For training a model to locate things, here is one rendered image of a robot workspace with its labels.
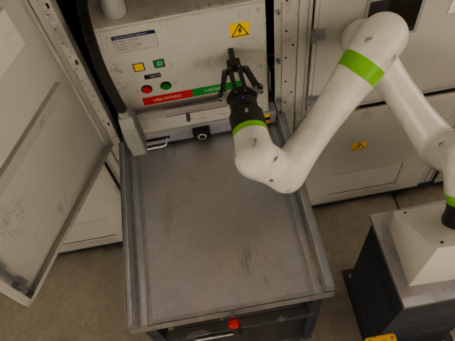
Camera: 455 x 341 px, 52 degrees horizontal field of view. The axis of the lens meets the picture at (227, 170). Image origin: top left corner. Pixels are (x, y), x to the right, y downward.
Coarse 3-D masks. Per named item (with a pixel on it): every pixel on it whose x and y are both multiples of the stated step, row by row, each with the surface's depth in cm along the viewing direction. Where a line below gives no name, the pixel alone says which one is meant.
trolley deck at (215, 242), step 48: (192, 144) 167; (144, 192) 158; (192, 192) 156; (240, 192) 155; (144, 240) 149; (192, 240) 147; (240, 240) 146; (288, 240) 144; (192, 288) 139; (240, 288) 138; (288, 288) 136
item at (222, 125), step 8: (272, 104) 163; (264, 112) 161; (272, 112) 161; (216, 120) 162; (224, 120) 161; (272, 120) 165; (176, 128) 161; (184, 128) 161; (192, 128) 162; (216, 128) 164; (224, 128) 164; (152, 136) 162; (160, 136) 163; (168, 136) 163; (176, 136) 164; (184, 136) 165; (192, 136) 165; (152, 144) 166
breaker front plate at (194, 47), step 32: (96, 32) 123; (128, 32) 124; (160, 32) 126; (192, 32) 128; (224, 32) 130; (256, 32) 131; (128, 64) 134; (192, 64) 138; (224, 64) 140; (256, 64) 142; (128, 96) 145; (160, 128) 161
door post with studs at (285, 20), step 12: (276, 0) 129; (288, 0) 129; (276, 12) 131; (288, 12) 132; (276, 24) 136; (288, 24) 136; (276, 36) 140; (288, 36) 140; (276, 48) 144; (288, 48) 144; (276, 60) 148; (288, 60) 149; (276, 72) 153; (288, 72) 153; (276, 84) 158; (288, 84) 158; (276, 96) 163; (288, 96) 164; (288, 108) 169; (288, 120) 176
